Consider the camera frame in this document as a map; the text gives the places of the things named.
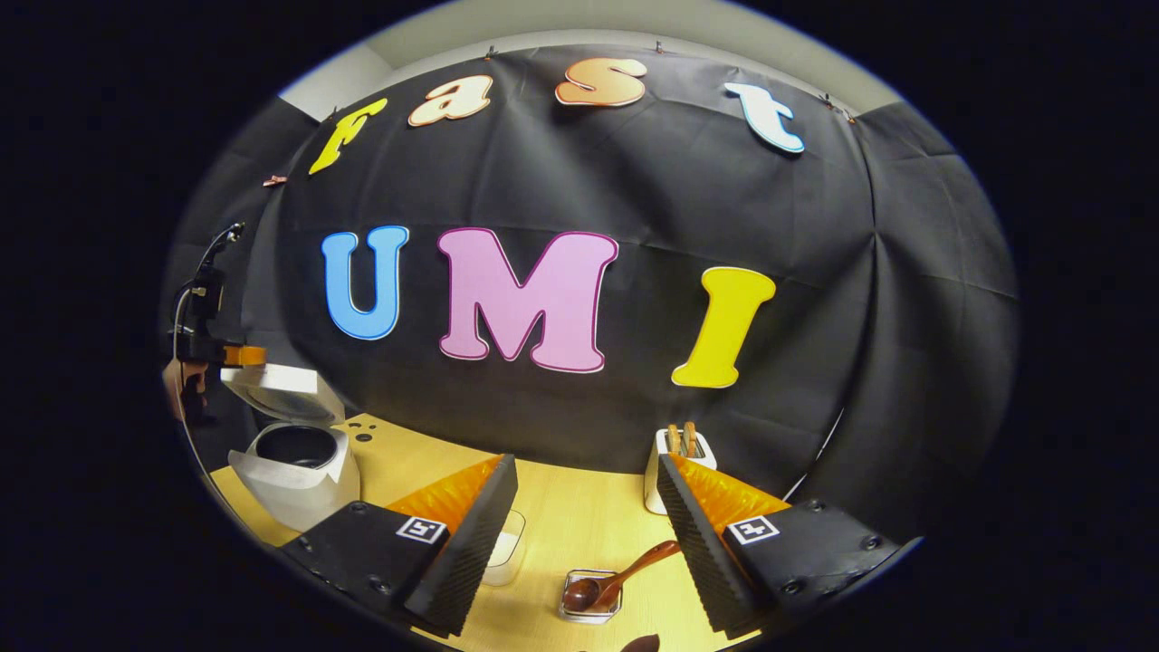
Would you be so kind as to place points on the white rice cooker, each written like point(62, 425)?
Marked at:
point(294, 489)

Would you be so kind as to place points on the white toaster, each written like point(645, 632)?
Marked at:
point(654, 480)

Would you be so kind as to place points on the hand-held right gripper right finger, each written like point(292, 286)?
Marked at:
point(702, 543)

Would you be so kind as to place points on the clear container of white rice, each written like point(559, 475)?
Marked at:
point(507, 552)

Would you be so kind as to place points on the clear glass chopstick holder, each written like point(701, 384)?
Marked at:
point(570, 614)

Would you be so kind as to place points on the brown toast slice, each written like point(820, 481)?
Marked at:
point(674, 440)
point(690, 439)

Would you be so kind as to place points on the black backdrop cloth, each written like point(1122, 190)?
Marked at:
point(652, 181)

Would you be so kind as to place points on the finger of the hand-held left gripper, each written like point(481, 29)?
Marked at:
point(237, 354)

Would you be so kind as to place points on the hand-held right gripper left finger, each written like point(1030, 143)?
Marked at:
point(471, 552)

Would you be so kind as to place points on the dark wooden spoon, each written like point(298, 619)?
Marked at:
point(584, 593)

